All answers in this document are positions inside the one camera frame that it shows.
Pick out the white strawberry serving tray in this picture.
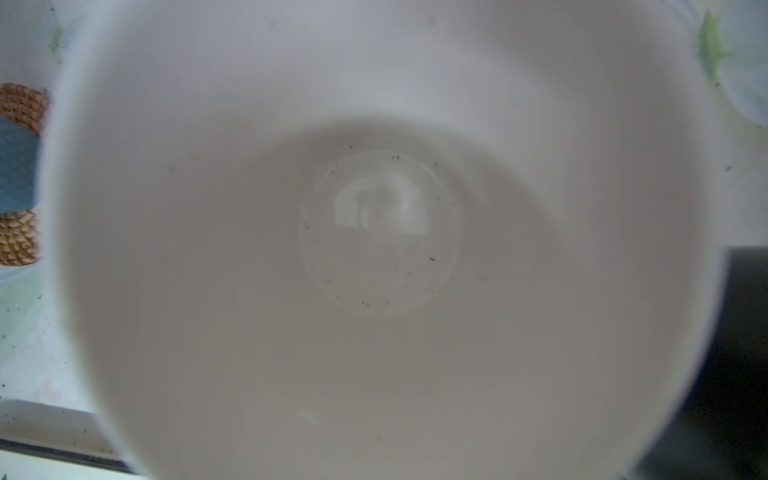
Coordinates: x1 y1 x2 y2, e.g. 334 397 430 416
1 399 133 474

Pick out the blue floral mug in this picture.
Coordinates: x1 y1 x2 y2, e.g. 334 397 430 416
0 117 39 214

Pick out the rattan wicker round coaster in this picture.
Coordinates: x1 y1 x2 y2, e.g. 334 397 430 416
1 83 48 267

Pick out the white lilac handled mug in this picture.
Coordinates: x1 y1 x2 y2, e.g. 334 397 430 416
40 1 724 479

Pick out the black mug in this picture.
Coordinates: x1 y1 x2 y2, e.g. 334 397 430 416
628 247 767 479

